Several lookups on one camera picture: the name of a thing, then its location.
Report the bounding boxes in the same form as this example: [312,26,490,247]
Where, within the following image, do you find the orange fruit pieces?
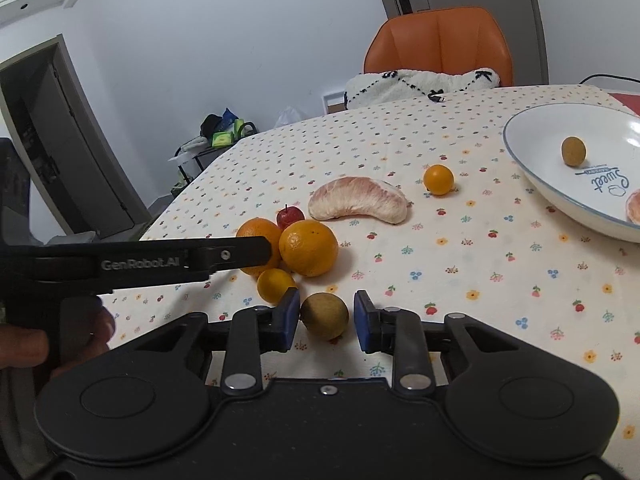
[278,220,339,278]

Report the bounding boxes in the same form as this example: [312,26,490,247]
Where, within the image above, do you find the person's left hand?
[0,305,116,381]

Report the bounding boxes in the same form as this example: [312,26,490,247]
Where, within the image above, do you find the peeled pink pomelo segment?
[307,176,410,224]

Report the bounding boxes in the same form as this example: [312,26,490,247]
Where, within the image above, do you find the large orange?
[235,216,284,277]

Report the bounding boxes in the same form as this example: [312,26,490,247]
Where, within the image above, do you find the white blue-rimmed plate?
[502,104,640,244]

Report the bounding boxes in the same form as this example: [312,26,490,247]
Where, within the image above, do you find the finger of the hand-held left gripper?
[187,235,275,273]

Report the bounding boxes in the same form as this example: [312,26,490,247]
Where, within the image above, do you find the small brown fruit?
[561,136,587,167]

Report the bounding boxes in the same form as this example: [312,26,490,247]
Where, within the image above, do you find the orange chair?
[363,6,514,88]

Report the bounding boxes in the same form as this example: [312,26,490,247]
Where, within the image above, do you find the white black-patterned cushion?
[344,67,501,110]

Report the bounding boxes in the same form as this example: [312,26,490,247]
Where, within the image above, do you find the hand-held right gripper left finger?
[120,290,301,394]

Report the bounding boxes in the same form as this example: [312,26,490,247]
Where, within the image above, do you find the small red apple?
[276,204,305,231]

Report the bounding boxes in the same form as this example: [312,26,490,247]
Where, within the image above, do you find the round brown fruit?
[300,292,349,341]

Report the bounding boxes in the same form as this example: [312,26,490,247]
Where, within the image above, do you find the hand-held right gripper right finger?
[353,289,539,397]

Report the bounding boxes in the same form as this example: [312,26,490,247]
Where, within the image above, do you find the black side table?
[175,122,259,189]

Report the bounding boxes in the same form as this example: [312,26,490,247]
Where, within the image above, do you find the dark wooden door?
[0,35,151,242]

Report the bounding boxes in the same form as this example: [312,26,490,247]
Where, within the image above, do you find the floral dotted tablecloth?
[102,82,640,480]

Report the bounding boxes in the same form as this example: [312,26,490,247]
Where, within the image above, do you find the red printed mat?
[611,91,640,117]

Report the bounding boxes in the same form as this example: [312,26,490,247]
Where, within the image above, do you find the clear plastic bag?
[274,106,306,129]

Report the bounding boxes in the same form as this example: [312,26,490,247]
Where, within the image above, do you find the small yellow-orange citrus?
[423,164,455,196]
[257,268,299,307]

